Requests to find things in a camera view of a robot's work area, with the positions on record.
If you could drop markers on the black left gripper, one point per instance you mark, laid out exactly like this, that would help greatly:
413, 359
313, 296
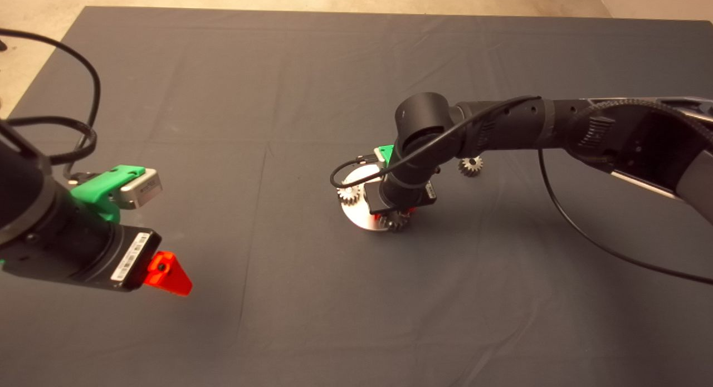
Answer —
133, 259

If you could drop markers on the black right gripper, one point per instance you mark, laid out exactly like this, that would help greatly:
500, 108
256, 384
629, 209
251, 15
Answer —
373, 200

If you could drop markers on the large steel gear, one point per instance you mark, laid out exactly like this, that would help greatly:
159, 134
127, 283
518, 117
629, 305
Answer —
395, 223

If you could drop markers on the small dark steel gear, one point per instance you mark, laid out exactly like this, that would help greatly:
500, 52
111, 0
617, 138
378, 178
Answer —
465, 168

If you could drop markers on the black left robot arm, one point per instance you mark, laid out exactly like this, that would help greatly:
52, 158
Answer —
28, 197

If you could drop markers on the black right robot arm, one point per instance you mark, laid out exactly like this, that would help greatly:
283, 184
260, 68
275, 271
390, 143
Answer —
501, 125

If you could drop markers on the round metal plate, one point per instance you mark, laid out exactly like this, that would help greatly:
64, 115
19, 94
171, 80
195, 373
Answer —
356, 214

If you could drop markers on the dark grey table cloth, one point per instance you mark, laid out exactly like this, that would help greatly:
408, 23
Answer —
334, 320

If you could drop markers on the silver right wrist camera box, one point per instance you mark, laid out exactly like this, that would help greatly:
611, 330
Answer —
377, 157

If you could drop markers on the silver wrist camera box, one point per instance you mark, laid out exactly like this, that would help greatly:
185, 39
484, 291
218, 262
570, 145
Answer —
377, 157
143, 189

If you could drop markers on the green right camera mount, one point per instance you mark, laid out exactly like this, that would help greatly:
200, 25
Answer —
385, 153

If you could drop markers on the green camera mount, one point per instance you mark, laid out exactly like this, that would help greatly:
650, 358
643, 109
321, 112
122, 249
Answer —
100, 191
385, 153

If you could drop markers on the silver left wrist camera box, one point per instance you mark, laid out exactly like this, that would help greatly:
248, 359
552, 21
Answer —
143, 189

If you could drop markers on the green left camera mount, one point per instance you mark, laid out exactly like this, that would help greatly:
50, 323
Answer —
100, 191

